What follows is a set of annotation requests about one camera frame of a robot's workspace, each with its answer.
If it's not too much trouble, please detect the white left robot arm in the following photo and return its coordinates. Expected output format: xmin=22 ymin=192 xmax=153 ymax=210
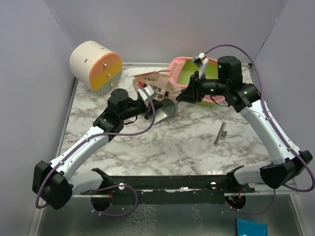
xmin=32 ymin=86 xmax=162 ymax=209

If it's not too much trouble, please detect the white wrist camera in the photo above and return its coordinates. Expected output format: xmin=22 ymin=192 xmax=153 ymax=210
xmin=137 ymin=81 xmax=156 ymax=102
xmin=191 ymin=53 xmax=209 ymax=79

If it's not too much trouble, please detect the blue card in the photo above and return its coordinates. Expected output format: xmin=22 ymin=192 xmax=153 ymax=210
xmin=237 ymin=218 xmax=268 ymax=236

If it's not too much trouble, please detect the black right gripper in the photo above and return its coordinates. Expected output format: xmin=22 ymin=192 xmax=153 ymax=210
xmin=176 ymin=71 xmax=228 ymax=104

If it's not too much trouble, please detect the metal litter scoop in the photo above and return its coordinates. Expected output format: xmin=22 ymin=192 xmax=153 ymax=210
xmin=154 ymin=98 xmax=178 ymax=125

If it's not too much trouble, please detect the aluminium extrusion frame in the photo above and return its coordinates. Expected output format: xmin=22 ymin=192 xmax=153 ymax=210
xmin=38 ymin=174 xmax=300 ymax=198

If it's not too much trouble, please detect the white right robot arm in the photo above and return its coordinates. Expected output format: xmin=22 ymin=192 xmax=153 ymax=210
xmin=176 ymin=53 xmax=313 ymax=192

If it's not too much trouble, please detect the cream round cat scratcher drum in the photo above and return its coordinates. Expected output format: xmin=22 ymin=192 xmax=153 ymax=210
xmin=69 ymin=41 xmax=123 ymax=96

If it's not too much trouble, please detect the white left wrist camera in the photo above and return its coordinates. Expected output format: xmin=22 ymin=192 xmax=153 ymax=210
xmin=137 ymin=81 xmax=156 ymax=102

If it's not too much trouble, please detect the cat litter paper bag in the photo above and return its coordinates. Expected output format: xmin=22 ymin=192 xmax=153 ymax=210
xmin=132 ymin=69 xmax=182 ymax=105

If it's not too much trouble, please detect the pink green litter box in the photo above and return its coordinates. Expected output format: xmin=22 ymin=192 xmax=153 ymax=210
xmin=164 ymin=56 xmax=231 ymax=107

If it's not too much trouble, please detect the metal ruler bag clip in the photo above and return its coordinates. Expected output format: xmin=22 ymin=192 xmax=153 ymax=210
xmin=214 ymin=122 xmax=227 ymax=146

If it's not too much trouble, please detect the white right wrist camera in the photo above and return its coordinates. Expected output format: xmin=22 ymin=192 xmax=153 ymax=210
xmin=191 ymin=53 xmax=209 ymax=79

